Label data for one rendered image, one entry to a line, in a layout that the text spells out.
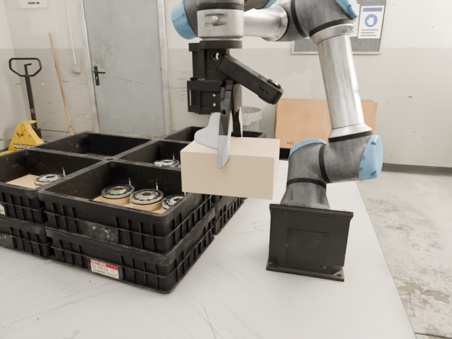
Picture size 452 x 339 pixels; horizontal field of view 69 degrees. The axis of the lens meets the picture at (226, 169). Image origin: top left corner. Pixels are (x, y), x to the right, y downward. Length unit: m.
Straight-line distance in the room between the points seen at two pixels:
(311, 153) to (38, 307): 0.80
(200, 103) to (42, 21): 4.53
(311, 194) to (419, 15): 3.25
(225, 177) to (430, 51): 3.61
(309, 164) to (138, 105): 3.58
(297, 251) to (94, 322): 0.53
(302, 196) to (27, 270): 0.79
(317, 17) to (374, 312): 0.74
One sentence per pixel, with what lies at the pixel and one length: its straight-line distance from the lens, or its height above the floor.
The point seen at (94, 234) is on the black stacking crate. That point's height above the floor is 0.84.
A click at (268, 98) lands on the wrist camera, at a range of 0.55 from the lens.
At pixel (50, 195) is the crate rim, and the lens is 0.97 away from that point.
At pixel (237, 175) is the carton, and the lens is 0.56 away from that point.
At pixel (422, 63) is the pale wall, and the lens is 4.04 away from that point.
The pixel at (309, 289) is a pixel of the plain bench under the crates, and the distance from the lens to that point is 0.93.
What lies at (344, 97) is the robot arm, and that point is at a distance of 0.94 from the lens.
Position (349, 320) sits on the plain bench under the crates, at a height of 0.70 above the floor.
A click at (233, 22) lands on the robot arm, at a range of 0.56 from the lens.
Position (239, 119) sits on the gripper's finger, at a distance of 0.62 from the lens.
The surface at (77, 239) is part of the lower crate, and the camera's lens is 0.98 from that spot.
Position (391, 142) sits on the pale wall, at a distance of 4.10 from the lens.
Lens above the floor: 1.28
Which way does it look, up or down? 20 degrees down
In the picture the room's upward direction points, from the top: straight up
